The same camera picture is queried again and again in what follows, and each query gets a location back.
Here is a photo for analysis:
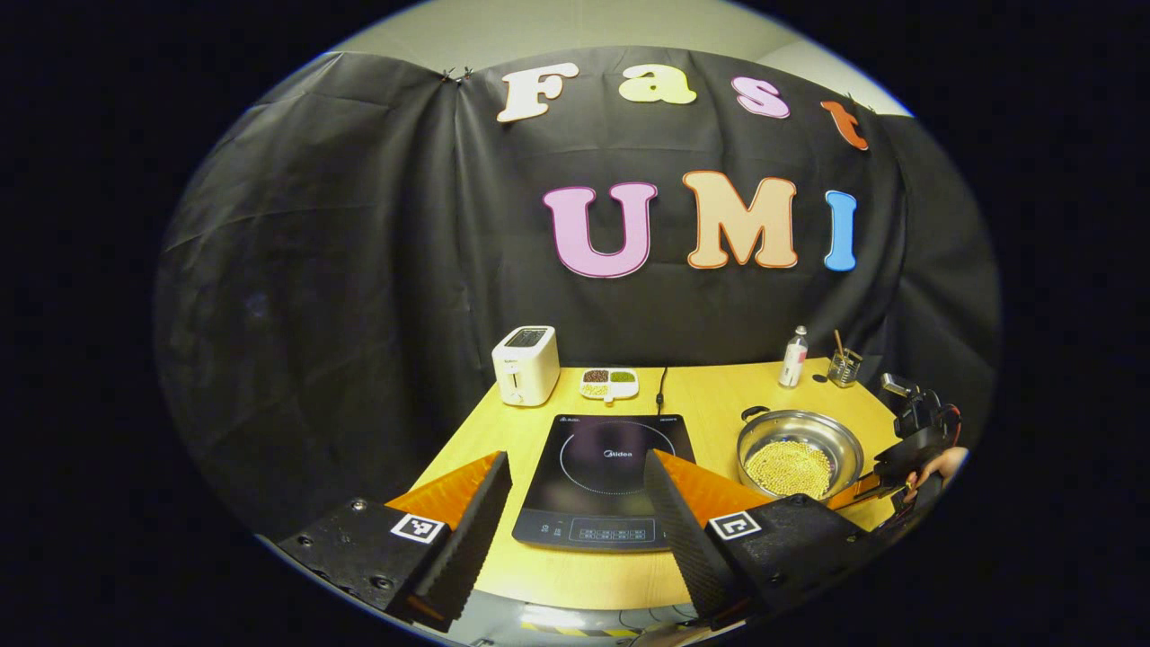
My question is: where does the white divided dish of beans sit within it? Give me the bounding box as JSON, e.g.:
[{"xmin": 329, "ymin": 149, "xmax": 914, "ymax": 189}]
[{"xmin": 579, "ymin": 368, "xmax": 640, "ymax": 402}]

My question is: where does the black induction cooktop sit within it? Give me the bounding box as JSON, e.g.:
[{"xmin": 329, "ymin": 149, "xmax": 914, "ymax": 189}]
[{"xmin": 512, "ymin": 413, "xmax": 697, "ymax": 554}]

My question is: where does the steel pot with black handles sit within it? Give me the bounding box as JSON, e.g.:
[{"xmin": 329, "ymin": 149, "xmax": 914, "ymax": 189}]
[{"xmin": 737, "ymin": 406, "xmax": 865, "ymax": 501}]

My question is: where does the heap of yellow soybeans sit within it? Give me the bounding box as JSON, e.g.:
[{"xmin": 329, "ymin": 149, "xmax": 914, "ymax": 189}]
[{"xmin": 744, "ymin": 439, "xmax": 834, "ymax": 499}]

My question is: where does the white toaster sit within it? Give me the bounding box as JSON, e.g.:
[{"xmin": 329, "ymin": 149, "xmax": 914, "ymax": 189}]
[{"xmin": 491, "ymin": 325, "xmax": 561, "ymax": 407}]

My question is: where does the yellow black striped tape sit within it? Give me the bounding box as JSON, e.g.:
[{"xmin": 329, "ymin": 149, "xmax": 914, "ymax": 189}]
[{"xmin": 521, "ymin": 619, "xmax": 641, "ymax": 638}]

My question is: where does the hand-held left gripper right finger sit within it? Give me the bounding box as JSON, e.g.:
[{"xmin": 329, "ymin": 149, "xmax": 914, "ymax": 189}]
[{"xmin": 643, "ymin": 449, "xmax": 886, "ymax": 630}]

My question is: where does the white bottle with red label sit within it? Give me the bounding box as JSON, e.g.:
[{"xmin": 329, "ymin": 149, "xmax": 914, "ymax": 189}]
[{"xmin": 778, "ymin": 325, "xmax": 809, "ymax": 389}]

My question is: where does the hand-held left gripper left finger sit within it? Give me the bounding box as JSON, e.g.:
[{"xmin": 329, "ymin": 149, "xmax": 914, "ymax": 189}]
[{"xmin": 277, "ymin": 451, "xmax": 513, "ymax": 630}]

